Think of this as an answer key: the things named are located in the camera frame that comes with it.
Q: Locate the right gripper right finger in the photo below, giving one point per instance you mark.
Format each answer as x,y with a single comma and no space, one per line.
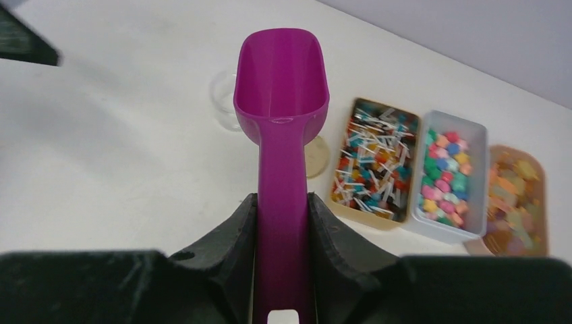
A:
349,271

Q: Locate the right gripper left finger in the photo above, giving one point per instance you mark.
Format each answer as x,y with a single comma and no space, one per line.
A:
220,269

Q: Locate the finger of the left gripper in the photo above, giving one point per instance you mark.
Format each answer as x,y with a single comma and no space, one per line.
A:
21,43

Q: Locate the magenta plastic scoop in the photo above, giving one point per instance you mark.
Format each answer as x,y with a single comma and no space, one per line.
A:
281,101

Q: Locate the white box of colourful candies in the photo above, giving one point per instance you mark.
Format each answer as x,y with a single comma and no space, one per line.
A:
450,180

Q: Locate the gold tin of lollipops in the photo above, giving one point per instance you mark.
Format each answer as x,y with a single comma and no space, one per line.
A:
374,166

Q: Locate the gold jar lid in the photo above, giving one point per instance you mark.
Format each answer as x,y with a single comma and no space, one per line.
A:
317,156

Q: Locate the orange tray of gummies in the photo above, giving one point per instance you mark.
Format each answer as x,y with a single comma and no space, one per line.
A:
516,217

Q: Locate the clear plastic jar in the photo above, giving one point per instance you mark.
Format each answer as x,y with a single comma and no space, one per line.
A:
221,92

